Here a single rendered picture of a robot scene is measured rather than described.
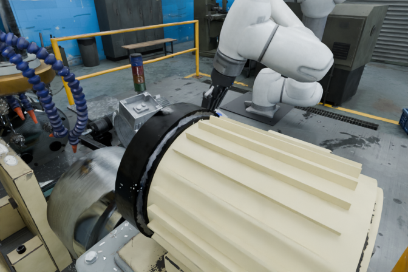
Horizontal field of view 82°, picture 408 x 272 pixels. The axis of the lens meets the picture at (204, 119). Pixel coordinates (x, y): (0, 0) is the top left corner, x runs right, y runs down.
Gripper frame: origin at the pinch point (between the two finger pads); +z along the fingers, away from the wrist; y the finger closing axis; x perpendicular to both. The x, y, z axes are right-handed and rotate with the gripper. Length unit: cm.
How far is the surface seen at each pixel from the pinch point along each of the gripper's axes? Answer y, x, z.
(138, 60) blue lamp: -14, -53, 11
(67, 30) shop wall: -184, -468, 222
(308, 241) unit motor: 45, 32, -38
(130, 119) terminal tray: 16.2, -19.3, 8.1
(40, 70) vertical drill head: 39.3, -25.1, -14.9
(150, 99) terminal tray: 4.3, -23.1, 6.9
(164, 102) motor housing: -1.7, -20.5, 9.1
